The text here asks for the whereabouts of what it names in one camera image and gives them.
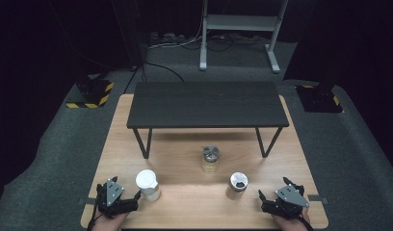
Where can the grey tape strip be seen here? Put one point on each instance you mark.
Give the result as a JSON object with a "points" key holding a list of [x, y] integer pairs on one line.
{"points": [[318, 199], [88, 201]]}

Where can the person's left hand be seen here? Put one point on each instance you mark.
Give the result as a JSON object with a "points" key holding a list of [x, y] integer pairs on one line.
{"points": [[109, 223]]}

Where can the white-lidded seasoning jar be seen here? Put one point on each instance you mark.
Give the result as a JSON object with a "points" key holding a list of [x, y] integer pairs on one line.
{"points": [[147, 184]]}

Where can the power strip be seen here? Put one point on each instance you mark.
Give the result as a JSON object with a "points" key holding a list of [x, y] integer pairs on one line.
{"points": [[167, 38]]}

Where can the grey metal stand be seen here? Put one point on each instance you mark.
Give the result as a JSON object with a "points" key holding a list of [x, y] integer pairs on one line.
{"points": [[241, 23]]}

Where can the black base with yellow stripes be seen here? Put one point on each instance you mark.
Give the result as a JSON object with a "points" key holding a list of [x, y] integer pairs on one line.
{"points": [[319, 97], [91, 93]]}

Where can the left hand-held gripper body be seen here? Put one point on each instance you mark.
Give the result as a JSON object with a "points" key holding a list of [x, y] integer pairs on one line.
{"points": [[111, 192]]}

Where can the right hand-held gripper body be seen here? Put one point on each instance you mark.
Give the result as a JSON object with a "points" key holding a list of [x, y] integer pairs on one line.
{"points": [[289, 197]]}

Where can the black shelf with metal legs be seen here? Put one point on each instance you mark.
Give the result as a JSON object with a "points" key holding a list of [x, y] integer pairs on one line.
{"points": [[207, 104]]}

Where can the person's right hand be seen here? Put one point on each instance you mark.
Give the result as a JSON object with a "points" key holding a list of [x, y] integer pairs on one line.
{"points": [[289, 224]]}

